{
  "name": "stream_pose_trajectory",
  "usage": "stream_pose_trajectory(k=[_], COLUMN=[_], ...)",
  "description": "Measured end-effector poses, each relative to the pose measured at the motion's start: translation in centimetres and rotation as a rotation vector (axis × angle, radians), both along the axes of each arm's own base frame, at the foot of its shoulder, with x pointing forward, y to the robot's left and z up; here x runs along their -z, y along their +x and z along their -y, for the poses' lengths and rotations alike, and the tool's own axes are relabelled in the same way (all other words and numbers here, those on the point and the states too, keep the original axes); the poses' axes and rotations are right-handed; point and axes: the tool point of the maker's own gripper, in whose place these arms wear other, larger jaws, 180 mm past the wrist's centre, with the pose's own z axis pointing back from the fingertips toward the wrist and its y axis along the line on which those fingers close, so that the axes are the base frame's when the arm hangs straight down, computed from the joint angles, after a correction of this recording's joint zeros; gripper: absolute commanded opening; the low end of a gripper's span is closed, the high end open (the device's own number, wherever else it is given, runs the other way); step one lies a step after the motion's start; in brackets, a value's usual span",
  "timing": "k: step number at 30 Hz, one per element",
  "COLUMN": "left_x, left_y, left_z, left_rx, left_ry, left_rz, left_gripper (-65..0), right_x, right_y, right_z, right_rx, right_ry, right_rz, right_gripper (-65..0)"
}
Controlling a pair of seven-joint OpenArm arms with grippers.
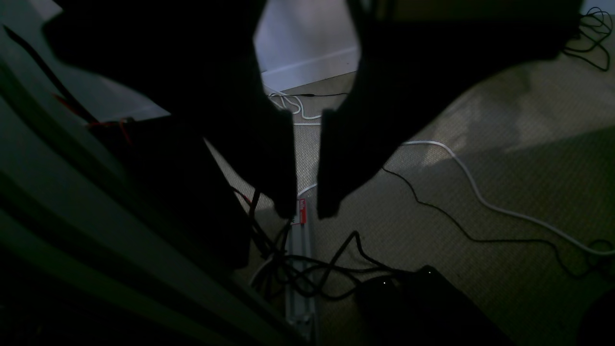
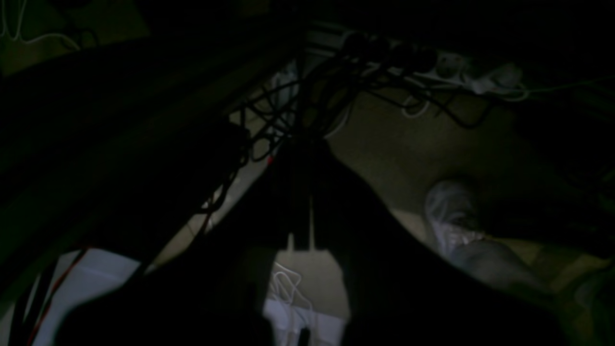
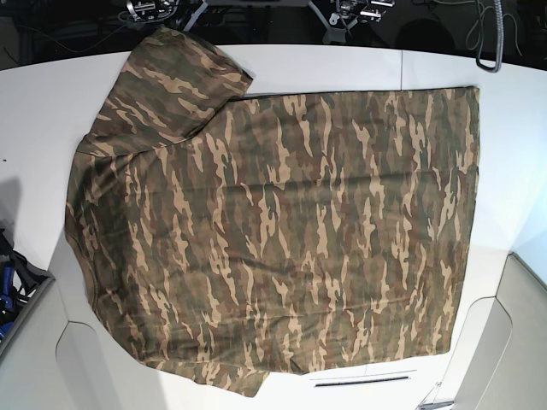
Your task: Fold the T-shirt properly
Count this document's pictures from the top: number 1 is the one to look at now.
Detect white floor cable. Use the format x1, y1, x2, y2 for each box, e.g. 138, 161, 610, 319
263, 84, 615, 257

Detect thin black floor cable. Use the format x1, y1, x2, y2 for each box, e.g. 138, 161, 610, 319
382, 166, 615, 279

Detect tangled black cable bundle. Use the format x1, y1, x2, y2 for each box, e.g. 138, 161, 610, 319
231, 185, 414, 302

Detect black power adapter box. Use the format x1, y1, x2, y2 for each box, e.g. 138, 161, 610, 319
354, 266, 513, 346

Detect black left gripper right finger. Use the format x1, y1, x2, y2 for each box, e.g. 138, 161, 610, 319
317, 0, 583, 219

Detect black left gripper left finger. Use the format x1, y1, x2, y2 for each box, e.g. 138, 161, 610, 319
43, 0, 297, 218

